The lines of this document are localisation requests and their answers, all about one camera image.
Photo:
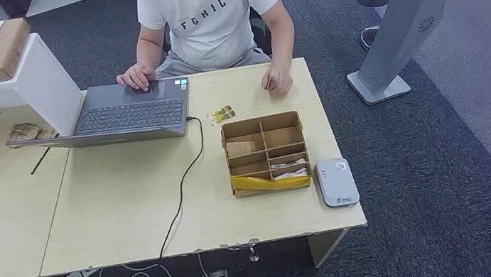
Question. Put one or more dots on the grey kiosk stand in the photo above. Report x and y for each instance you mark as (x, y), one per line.
(409, 11)

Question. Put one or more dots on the person's left hand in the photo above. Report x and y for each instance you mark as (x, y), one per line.
(278, 80)

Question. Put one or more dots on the black pen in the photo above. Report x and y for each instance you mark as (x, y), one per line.
(41, 159)

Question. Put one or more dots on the black office chair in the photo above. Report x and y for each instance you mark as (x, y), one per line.
(260, 35)

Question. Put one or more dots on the grey white card reader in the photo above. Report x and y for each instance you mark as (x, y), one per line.
(337, 184)

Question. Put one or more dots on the metal hook under desk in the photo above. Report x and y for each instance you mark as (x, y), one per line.
(253, 255)

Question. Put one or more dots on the white desk shelf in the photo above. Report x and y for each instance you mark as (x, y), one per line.
(43, 78)

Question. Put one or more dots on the person's right hand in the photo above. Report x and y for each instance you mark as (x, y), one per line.
(137, 77)

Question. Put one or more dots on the person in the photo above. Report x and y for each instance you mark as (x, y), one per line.
(212, 28)

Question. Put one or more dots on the person's right forearm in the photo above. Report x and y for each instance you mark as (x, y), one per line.
(147, 50)

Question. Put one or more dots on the round metal stanchion base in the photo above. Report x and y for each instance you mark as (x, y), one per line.
(367, 38)

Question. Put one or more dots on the white desk leg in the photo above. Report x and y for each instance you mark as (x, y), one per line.
(324, 248)

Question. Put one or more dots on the stack of patterned cards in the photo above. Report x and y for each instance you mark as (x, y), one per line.
(24, 132)

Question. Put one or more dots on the person's left forearm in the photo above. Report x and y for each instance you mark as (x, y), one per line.
(282, 42)

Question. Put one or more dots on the grey laptop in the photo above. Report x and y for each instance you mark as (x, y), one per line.
(128, 117)

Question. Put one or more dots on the cardboard divider box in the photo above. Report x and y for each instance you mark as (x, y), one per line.
(281, 137)

